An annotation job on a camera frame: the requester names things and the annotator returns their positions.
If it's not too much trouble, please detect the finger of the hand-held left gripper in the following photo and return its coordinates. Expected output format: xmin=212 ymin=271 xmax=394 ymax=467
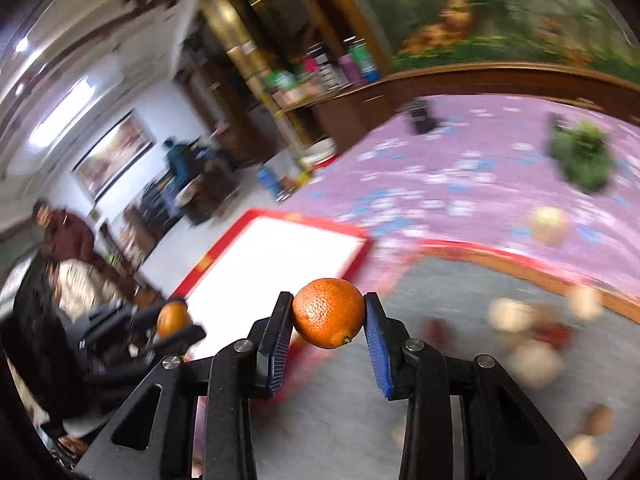
xmin=142 ymin=324 xmax=207 ymax=361
xmin=89 ymin=301 xmax=169 ymax=329

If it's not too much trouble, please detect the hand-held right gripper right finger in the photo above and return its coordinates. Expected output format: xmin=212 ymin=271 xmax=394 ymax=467
xmin=364 ymin=291 xmax=588 ymax=480

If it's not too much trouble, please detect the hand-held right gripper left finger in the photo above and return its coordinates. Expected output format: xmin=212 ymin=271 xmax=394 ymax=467
xmin=75 ymin=291 xmax=295 ymax=480

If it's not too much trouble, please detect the orange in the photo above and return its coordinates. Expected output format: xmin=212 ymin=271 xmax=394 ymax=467
xmin=156 ymin=299 xmax=193 ymax=338
xmin=292 ymin=278 xmax=365 ymax=350

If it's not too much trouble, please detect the red tray box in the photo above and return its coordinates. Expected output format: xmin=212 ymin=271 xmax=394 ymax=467
xmin=170 ymin=208 xmax=372 ymax=411

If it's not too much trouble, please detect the small tan round nut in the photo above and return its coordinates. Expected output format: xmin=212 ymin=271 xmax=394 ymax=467
xmin=566 ymin=434 xmax=599 ymax=467

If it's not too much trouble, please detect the brown round fruit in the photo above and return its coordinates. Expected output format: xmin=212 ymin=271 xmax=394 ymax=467
xmin=584 ymin=404 xmax=614 ymax=437

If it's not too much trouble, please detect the red date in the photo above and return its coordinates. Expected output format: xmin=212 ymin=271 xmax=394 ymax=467
xmin=531 ymin=324 xmax=574 ymax=349
xmin=429 ymin=317 xmax=452 ymax=347

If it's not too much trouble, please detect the grey felt mat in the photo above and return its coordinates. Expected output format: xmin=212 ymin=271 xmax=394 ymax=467
xmin=260 ymin=242 xmax=636 ymax=480

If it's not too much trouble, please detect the beige food piece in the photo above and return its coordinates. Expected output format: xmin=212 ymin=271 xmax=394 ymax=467
xmin=487 ymin=297 xmax=537 ymax=334
xmin=506 ymin=339 xmax=564 ymax=387

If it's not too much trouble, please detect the purple floral tablecloth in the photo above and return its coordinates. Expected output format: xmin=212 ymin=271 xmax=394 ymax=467
xmin=192 ymin=94 xmax=640 ymax=480

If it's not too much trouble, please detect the white plastic bucket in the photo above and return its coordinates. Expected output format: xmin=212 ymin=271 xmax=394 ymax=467
xmin=300 ymin=137 xmax=339 ymax=169

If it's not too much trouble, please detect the tan egg-shaped fruit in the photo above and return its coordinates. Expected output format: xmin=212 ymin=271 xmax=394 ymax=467
xmin=567 ymin=285 xmax=604 ymax=322

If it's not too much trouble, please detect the beige lumpy ball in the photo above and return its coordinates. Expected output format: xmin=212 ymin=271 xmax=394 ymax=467
xmin=530 ymin=206 xmax=571 ymax=247

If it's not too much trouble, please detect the ceiling light panel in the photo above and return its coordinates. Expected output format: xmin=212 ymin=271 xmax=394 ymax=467
xmin=27 ymin=76 xmax=98 ymax=148

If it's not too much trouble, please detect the black cylinder device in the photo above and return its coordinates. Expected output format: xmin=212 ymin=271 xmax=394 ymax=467
xmin=404 ymin=99 xmax=437 ymax=135

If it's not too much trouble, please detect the cardboard box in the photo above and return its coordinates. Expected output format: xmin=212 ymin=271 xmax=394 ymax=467
xmin=272 ymin=84 xmax=327 ymax=107

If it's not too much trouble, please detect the green snack bag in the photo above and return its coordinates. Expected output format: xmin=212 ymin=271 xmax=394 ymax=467
xmin=265 ymin=69 xmax=297 ymax=93

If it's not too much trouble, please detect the brown wooden cabinet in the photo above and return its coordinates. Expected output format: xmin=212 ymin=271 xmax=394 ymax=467
xmin=274 ymin=61 xmax=640 ymax=161

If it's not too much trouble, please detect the green leafy plant ornament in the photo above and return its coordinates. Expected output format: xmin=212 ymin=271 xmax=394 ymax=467
xmin=546 ymin=119 xmax=617 ymax=194

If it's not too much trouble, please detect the purple bottle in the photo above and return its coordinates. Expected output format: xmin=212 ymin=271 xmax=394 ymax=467
xmin=339 ymin=55 xmax=362 ymax=87

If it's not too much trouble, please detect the black thermos jug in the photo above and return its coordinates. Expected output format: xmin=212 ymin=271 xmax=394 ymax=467
xmin=309 ymin=44 xmax=347 ymax=92

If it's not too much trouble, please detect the green plastic bottle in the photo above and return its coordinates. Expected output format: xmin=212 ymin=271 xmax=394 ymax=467
xmin=349 ymin=39 xmax=377 ymax=82

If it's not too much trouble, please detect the gold pillar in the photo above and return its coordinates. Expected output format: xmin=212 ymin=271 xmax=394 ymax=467
xmin=194 ymin=0 xmax=313 ymax=161

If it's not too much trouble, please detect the glass artificial flower display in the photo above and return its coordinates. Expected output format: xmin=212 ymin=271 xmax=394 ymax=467
xmin=344 ymin=0 xmax=628 ymax=72

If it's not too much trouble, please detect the framed wall picture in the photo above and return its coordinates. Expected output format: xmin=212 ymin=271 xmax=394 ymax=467
xmin=71 ymin=109 xmax=157 ymax=202

